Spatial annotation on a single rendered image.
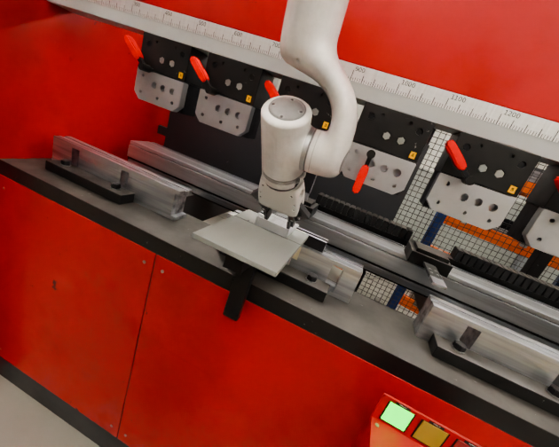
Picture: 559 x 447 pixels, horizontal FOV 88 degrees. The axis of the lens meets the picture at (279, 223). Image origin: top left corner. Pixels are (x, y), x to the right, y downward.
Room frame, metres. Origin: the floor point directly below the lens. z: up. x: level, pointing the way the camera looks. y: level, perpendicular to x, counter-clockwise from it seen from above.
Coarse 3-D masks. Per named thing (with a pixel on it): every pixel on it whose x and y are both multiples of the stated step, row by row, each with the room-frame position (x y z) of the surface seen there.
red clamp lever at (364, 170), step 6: (372, 150) 0.64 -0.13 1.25; (372, 156) 0.63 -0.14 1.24; (366, 162) 0.64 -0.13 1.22; (366, 168) 0.64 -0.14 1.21; (360, 174) 0.64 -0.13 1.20; (366, 174) 0.64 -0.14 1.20; (360, 180) 0.64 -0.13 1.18; (354, 186) 0.64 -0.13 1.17; (360, 186) 0.64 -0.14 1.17; (354, 192) 0.64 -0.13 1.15
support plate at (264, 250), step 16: (224, 224) 0.59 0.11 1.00; (240, 224) 0.62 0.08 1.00; (208, 240) 0.49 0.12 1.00; (224, 240) 0.51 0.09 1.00; (240, 240) 0.54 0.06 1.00; (256, 240) 0.57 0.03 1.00; (272, 240) 0.60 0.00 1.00; (288, 240) 0.63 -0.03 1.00; (304, 240) 0.67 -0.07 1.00; (240, 256) 0.48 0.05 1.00; (256, 256) 0.49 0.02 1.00; (272, 256) 0.52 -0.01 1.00; (288, 256) 0.54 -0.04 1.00; (272, 272) 0.46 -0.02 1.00
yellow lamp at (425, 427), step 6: (420, 426) 0.43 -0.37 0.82; (426, 426) 0.42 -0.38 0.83; (432, 426) 0.42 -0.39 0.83; (420, 432) 0.42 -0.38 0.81; (426, 432) 0.42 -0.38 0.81; (432, 432) 0.42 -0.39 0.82; (438, 432) 0.42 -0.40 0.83; (444, 432) 0.42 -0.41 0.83; (420, 438) 0.42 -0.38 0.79; (426, 438) 0.42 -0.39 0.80; (432, 438) 0.42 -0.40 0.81; (438, 438) 0.42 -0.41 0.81; (444, 438) 0.42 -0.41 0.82; (432, 444) 0.42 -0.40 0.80; (438, 444) 0.42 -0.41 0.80
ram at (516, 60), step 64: (64, 0) 0.89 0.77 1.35; (192, 0) 0.80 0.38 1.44; (256, 0) 0.76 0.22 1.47; (384, 0) 0.70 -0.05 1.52; (448, 0) 0.68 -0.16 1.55; (512, 0) 0.65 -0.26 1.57; (256, 64) 0.75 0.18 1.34; (384, 64) 0.69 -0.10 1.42; (448, 64) 0.66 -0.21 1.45; (512, 64) 0.64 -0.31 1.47; (448, 128) 0.66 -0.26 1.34
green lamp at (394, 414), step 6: (390, 402) 0.44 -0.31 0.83; (390, 408) 0.44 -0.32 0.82; (396, 408) 0.44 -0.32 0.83; (402, 408) 0.44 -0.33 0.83; (384, 414) 0.44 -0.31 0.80; (390, 414) 0.44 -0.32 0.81; (396, 414) 0.44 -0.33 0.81; (402, 414) 0.43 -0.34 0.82; (408, 414) 0.43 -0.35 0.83; (390, 420) 0.44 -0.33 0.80; (396, 420) 0.44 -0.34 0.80; (402, 420) 0.43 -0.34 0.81; (408, 420) 0.43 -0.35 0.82; (396, 426) 0.43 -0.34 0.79; (402, 426) 0.43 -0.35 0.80
